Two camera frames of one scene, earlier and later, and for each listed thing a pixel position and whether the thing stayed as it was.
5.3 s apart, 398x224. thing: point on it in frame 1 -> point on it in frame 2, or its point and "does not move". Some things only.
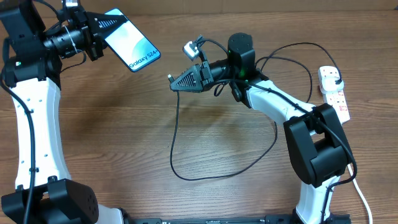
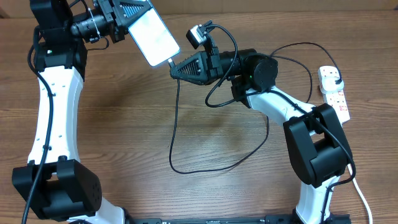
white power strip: (337, 99) does not move
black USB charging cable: (274, 134) -> (175, 170)
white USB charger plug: (328, 85) does not move
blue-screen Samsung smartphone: (133, 46) -> (153, 38)
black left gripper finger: (104, 24) -> (129, 11)
